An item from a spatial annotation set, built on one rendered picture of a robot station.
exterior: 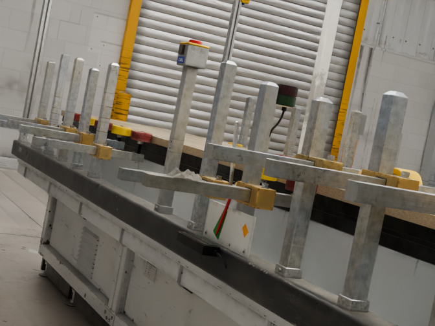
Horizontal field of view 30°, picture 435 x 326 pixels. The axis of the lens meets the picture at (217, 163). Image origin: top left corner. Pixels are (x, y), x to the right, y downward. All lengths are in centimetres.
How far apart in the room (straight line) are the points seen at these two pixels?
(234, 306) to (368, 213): 59
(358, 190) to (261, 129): 83
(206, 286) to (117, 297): 120
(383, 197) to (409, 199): 5
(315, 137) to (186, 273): 70
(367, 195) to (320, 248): 89
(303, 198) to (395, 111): 33
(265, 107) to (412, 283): 56
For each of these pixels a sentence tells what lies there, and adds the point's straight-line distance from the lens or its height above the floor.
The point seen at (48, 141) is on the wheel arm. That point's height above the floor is 81.
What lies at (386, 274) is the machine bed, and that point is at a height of 74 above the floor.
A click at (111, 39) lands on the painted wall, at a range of 992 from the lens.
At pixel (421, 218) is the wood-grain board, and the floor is 89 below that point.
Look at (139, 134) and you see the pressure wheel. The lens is 314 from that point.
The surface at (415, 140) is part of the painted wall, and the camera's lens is 1221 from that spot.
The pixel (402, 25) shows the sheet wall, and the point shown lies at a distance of 1195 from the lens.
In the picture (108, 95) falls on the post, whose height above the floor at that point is 102.
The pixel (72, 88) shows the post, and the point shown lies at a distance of 362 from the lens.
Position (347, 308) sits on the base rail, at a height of 70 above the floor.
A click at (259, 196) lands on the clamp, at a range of 193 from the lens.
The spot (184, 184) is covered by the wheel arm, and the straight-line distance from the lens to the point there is 188.
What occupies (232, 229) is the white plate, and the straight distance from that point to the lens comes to 202.
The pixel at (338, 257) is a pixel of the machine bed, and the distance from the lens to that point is 201.
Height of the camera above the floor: 101
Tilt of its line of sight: 3 degrees down
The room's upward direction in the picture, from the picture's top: 11 degrees clockwise
